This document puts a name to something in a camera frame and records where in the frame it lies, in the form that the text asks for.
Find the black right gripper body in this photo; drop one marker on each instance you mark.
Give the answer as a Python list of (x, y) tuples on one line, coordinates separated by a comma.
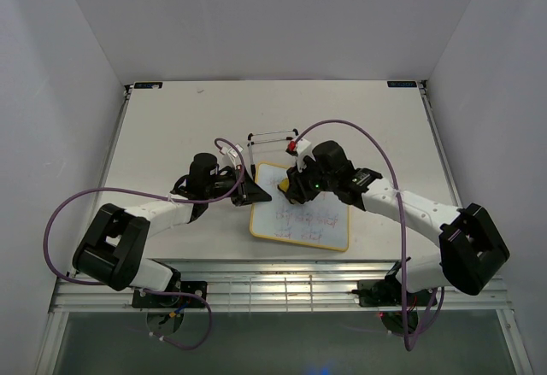
[(315, 181)]

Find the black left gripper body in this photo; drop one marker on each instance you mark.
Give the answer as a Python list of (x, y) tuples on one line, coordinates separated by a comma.
[(221, 185)]

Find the yellow black whiteboard eraser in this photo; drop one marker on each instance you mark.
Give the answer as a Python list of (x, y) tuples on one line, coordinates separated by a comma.
[(284, 185)]

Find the wire whiteboard stand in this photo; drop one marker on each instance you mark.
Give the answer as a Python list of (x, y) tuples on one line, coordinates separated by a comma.
[(255, 138)]

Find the yellow framed whiteboard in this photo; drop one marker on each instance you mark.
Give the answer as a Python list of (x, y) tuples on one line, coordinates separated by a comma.
[(323, 223)]

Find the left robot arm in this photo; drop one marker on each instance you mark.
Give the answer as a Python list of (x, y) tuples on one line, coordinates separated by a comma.
[(112, 249)]

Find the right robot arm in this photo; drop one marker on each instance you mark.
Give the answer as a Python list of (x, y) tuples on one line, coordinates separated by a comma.
[(470, 247)]

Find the right blue table label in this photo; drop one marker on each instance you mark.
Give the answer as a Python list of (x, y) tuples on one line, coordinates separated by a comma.
[(401, 84)]

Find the blue table label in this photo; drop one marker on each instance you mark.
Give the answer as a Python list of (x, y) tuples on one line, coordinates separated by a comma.
[(401, 84), (147, 85)]

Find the left blue table label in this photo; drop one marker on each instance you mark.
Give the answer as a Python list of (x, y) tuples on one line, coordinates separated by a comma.
[(147, 85)]

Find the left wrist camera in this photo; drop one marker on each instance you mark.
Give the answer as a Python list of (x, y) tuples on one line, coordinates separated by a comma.
[(230, 157)]

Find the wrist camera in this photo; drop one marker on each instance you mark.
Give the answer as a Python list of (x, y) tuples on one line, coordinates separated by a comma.
[(300, 149), (230, 157)]

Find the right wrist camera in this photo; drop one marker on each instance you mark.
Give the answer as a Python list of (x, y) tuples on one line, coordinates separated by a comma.
[(300, 149)]

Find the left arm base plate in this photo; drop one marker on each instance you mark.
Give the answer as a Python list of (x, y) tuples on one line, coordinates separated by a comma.
[(143, 300)]

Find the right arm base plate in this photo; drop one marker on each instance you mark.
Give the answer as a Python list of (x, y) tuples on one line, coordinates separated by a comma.
[(383, 293)]

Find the aluminium table frame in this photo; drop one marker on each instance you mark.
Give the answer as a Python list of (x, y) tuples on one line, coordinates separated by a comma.
[(268, 287)]

